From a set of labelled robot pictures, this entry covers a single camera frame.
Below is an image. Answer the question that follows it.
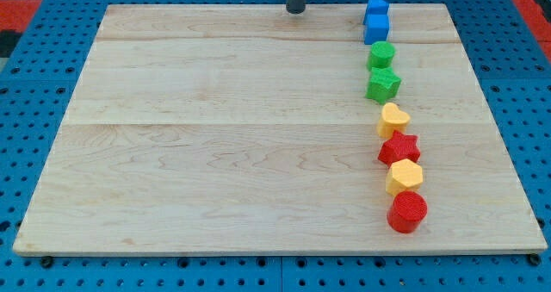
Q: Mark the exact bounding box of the yellow hexagon block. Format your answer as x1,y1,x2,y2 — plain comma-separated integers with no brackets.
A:
385,158,424,196

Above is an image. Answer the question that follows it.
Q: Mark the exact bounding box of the yellow heart block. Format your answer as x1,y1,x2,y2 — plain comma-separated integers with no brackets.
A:
376,103,411,139

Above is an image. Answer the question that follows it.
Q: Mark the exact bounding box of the blue triangle block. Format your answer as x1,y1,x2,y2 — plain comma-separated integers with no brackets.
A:
362,0,389,25

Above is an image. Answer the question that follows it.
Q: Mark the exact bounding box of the red star block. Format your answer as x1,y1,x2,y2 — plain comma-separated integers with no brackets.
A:
378,130,421,167

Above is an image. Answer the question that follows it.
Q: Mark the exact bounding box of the red cylinder block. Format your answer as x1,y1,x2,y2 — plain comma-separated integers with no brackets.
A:
387,191,428,233

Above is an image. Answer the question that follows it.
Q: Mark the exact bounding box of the blue cube block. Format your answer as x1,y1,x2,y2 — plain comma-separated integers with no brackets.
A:
364,14,390,45

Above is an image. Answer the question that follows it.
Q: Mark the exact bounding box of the green star block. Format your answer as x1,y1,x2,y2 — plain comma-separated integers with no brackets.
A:
365,67,401,104

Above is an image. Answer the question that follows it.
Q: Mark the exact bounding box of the green cylinder block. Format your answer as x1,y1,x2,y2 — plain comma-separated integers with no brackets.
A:
366,41,396,71

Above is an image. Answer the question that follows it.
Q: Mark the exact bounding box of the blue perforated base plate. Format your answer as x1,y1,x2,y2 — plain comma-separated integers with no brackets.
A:
1,0,550,291

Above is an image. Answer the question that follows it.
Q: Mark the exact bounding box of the light wooden board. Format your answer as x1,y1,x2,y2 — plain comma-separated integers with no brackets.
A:
13,3,548,257

